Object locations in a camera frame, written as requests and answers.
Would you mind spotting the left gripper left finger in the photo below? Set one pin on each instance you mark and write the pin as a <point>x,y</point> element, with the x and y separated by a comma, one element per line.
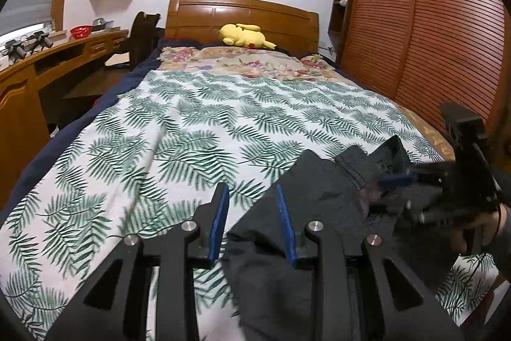
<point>113,302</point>

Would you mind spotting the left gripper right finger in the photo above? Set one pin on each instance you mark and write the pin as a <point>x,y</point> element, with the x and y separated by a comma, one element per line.
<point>373,296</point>

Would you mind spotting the black zip-up jacket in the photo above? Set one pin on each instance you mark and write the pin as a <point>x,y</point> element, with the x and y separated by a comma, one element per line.
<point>274,299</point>

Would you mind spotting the person's right hand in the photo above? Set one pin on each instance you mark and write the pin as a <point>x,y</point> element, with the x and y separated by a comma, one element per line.
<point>488,225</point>

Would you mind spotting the palm leaf print bedspread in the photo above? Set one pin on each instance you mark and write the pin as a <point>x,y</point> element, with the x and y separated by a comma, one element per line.
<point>148,160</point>

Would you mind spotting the louvered wooden wardrobe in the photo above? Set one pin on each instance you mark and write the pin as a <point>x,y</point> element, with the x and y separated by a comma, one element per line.
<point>421,53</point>

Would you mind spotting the wooden desk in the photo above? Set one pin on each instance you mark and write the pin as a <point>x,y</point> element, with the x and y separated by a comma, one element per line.
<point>24,129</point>

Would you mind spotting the floral pillow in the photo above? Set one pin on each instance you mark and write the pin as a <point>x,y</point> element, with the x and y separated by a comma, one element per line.
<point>250,63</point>

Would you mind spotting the wooden headboard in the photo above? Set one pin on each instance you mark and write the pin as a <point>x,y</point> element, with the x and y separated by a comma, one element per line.
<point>291,29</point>

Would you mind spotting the yellow plush toy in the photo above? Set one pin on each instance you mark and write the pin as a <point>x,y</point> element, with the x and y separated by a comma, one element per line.
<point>244,35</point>

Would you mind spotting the black desk gadget left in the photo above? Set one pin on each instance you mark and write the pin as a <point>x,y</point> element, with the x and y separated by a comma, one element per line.
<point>14,50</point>

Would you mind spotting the black desk gadget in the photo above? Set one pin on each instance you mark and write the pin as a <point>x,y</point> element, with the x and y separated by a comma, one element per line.
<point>14,50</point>
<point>39,40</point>

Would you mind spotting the dark wooden chair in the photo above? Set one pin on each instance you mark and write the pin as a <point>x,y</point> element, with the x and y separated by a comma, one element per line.
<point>138,46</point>

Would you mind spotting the black desk gadget right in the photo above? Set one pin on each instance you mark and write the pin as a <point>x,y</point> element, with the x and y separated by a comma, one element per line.
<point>39,40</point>

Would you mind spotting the red bowl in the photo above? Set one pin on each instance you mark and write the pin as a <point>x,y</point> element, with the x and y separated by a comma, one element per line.
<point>81,32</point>

